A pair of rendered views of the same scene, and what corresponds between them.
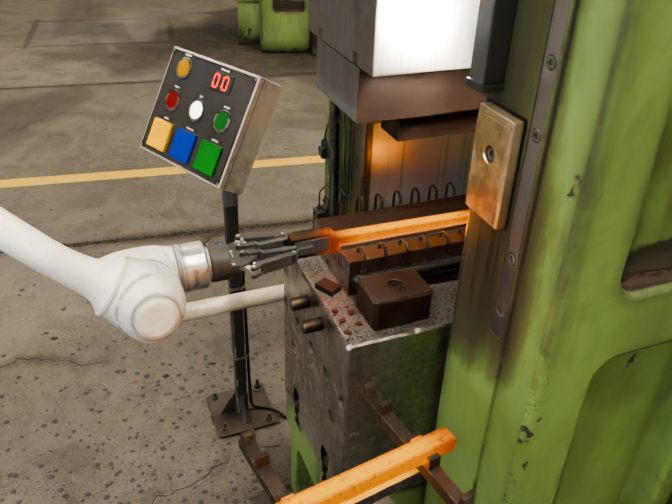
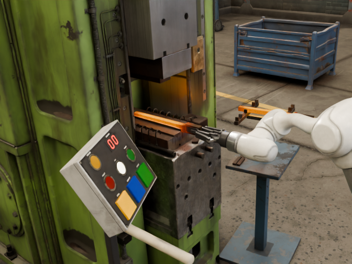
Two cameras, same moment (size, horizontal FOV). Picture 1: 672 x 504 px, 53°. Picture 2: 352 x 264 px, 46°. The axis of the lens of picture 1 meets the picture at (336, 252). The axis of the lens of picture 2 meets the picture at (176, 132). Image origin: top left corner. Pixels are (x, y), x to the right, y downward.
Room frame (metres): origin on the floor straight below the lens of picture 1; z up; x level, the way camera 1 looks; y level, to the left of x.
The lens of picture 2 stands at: (1.99, 1.60, 1.80)
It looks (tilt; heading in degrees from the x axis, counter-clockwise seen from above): 25 degrees down; 243
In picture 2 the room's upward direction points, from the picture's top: 3 degrees counter-clockwise
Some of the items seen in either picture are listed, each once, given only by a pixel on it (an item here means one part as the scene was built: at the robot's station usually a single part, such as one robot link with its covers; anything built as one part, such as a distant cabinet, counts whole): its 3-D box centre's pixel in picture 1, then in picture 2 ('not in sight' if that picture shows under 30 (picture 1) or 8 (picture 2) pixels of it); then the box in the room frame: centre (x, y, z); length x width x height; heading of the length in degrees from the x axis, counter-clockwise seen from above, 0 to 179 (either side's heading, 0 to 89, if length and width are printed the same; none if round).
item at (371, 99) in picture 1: (440, 68); (142, 57); (1.25, -0.18, 1.32); 0.42 x 0.20 x 0.10; 113
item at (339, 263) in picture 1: (421, 234); (149, 127); (1.25, -0.18, 0.96); 0.42 x 0.20 x 0.09; 113
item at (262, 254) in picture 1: (268, 256); (211, 132); (1.08, 0.13, 1.00); 0.11 x 0.01 x 0.04; 107
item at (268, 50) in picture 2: not in sight; (284, 50); (-1.95, -2.77, 0.36); 1.20 x 0.80 x 0.72; 111
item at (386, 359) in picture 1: (425, 345); (158, 168); (1.20, -0.21, 0.69); 0.56 x 0.38 x 0.45; 113
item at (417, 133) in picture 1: (460, 111); (141, 70); (1.24, -0.23, 1.24); 0.30 x 0.07 x 0.06; 113
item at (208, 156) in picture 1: (208, 158); (144, 175); (1.49, 0.32, 1.01); 0.07 x 0.05 x 0.07; 48
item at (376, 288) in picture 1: (394, 298); (194, 123); (1.03, -0.11, 0.95); 0.12 x 0.08 x 0.06; 113
